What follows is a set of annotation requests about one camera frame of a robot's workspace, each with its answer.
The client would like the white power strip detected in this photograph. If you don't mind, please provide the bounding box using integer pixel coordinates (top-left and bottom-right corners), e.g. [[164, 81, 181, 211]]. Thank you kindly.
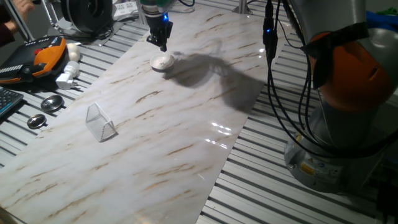
[[112, 0, 139, 21]]

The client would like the orange black teach pendant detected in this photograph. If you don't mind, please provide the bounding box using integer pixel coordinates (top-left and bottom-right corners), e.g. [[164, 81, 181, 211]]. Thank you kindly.
[[0, 35, 68, 85]]

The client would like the black computer keyboard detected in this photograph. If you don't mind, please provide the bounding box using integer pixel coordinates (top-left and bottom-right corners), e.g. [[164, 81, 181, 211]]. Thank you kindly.
[[0, 86, 24, 118]]

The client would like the white wire mesh basket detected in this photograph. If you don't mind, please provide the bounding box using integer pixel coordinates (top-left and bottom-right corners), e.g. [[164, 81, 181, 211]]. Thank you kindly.
[[85, 102, 118, 143]]

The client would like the person's forearm dark sleeve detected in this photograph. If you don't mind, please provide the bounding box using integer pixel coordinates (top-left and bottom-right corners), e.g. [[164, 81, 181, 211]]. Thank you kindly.
[[0, 12, 19, 47]]

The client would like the aluminium frame post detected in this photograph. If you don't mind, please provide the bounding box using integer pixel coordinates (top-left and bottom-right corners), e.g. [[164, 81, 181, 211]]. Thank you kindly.
[[231, 0, 254, 15]]

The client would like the marble pattern mat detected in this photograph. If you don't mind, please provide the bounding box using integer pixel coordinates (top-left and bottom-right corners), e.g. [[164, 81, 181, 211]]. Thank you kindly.
[[0, 4, 285, 224]]

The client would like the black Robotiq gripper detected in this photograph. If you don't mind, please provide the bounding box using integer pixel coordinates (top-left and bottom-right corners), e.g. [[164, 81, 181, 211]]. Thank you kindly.
[[145, 12, 174, 52]]

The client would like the white egg-shaped object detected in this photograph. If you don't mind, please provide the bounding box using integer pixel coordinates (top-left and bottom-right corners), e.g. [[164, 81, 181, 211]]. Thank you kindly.
[[67, 42, 81, 62]]

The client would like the black round spool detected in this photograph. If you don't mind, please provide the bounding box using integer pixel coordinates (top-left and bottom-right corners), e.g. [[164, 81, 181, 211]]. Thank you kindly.
[[60, 0, 113, 35]]

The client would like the black arm strap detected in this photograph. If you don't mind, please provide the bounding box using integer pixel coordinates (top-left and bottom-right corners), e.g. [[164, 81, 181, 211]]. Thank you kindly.
[[300, 21, 371, 90]]

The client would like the blue bag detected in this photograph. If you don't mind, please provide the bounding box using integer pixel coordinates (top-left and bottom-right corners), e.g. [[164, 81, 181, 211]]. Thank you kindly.
[[366, 11, 398, 32]]

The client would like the person's bare hand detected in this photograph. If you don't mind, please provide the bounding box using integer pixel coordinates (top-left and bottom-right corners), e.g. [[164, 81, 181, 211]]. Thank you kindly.
[[12, 0, 35, 13]]

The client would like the white plate with berry print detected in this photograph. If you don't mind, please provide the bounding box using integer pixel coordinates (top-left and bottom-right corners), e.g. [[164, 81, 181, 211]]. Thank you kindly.
[[149, 52, 175, 72]]

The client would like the white power adapter plug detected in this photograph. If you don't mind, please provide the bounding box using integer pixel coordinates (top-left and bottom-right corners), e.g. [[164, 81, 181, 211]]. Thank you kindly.
[[55, 61, 81, 90]]

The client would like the small round steel dish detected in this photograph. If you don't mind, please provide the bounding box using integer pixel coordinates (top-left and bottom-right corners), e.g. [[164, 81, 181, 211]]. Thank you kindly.
[[26, 113, 47, 130]]

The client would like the thin aluminium bar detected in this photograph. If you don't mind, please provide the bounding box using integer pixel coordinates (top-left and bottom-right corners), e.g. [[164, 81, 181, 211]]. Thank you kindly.
[[2, 0, 35, 43]]

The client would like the large round steel dish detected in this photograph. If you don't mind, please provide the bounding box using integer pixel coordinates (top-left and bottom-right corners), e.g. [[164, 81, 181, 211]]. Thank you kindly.
[[40, 95, 65, 113]]

